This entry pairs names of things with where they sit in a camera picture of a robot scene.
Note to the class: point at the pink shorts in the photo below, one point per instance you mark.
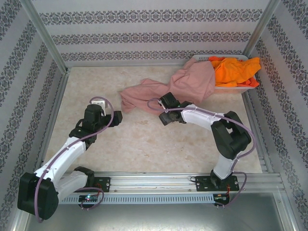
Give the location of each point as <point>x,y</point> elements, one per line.
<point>192,81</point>

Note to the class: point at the red-orange shorts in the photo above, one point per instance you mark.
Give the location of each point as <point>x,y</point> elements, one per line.
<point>251,83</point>

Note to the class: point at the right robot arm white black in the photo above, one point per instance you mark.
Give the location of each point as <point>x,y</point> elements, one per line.
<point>199,120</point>

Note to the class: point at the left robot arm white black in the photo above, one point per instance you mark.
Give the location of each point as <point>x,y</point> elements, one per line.
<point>69,151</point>

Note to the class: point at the white plastic basket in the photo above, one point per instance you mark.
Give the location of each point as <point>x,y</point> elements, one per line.
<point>231,91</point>

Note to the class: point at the grey metal sheet panel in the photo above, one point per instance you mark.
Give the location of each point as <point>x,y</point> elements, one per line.
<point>156,216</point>

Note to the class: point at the aluminium table side rail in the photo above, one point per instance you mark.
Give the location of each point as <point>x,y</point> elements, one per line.
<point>265,166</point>
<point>53,120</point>

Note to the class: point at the aluminium table back rail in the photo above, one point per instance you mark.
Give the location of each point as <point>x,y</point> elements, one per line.
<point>120,63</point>

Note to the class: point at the aluminium mounting rail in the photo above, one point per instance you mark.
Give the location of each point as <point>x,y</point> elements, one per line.
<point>156,179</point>

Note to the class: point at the aluminium frame post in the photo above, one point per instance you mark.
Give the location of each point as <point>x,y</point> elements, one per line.
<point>261,29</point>
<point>46,36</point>

